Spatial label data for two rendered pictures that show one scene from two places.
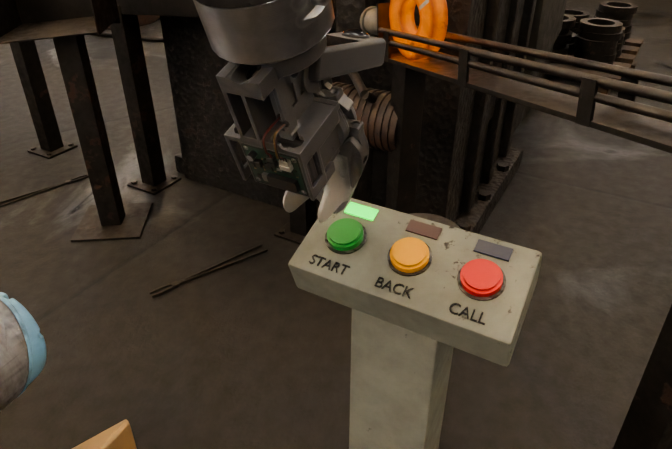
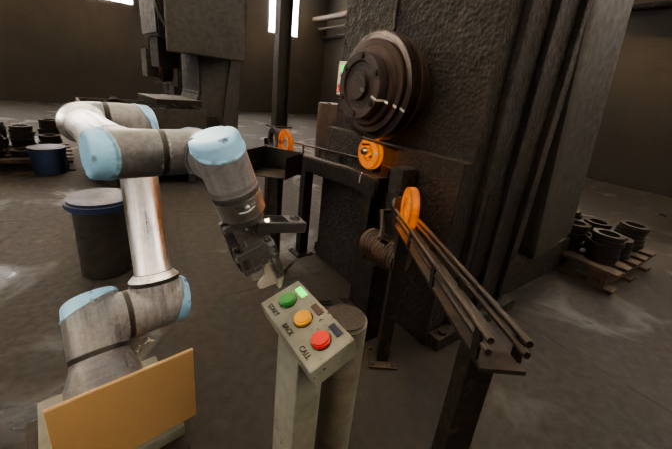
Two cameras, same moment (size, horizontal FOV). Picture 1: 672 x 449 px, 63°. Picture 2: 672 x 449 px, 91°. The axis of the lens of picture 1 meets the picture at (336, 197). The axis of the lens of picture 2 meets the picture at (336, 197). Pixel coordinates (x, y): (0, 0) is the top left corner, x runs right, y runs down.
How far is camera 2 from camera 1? 0.41 m
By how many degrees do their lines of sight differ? 25
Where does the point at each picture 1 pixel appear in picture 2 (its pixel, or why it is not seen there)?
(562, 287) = (492, 396)
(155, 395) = (240, 354)
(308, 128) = (248, 249)
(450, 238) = (324, 317)
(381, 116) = (386, 252)
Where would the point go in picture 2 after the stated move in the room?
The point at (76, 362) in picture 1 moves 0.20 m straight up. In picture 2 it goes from (219, 324) to (218, 287)
